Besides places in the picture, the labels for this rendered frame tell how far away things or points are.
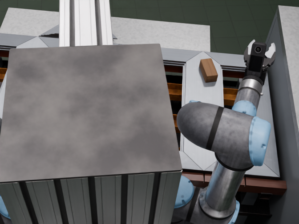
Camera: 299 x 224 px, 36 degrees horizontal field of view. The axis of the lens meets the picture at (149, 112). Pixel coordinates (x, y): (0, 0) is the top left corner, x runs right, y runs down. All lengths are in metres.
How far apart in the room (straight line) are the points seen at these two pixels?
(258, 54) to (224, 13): 2.58
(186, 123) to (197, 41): 1.56
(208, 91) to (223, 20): 1.80
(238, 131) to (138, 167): 0.54
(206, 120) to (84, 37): 0.45
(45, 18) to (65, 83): 2.10
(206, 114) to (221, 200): 0.34
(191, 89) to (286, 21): 0.60
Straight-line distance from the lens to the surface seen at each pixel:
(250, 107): 1.45
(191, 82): 2.33
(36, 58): 0.76
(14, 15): 2.86
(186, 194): 1.48
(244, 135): 1.13
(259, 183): 2.08
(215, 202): 1.40
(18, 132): 0.67
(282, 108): 2.25
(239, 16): 4.12
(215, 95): 2.30
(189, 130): 1.15
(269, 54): 1.65
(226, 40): 3.86
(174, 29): 2.74
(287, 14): 2.52
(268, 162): 2.13
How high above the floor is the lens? 2.56
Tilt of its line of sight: 52 degrees down
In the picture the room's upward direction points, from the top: 5 degrees clockwise
